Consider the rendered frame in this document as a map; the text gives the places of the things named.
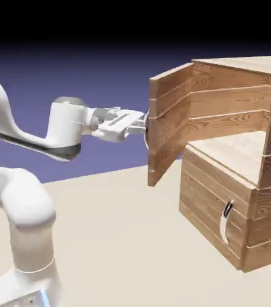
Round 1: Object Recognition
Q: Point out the tall wood cabinet door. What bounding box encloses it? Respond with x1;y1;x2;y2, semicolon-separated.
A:
146;62;194;187

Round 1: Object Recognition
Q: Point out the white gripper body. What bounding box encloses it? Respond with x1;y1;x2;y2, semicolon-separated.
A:
96;109;146;144

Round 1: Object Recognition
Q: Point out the short wood cabinet door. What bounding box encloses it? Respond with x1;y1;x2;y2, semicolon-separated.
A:
179;145;258;272

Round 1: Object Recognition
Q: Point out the light wood cabinet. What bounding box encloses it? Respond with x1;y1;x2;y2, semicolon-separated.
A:
179;55;271;273

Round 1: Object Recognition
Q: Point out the curved silver handle, short door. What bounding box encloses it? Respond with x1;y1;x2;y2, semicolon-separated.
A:
218;198;236;246

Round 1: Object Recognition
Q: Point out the curved silver handle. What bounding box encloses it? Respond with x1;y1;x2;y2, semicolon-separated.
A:
143;108;150;151
218;198;236;246

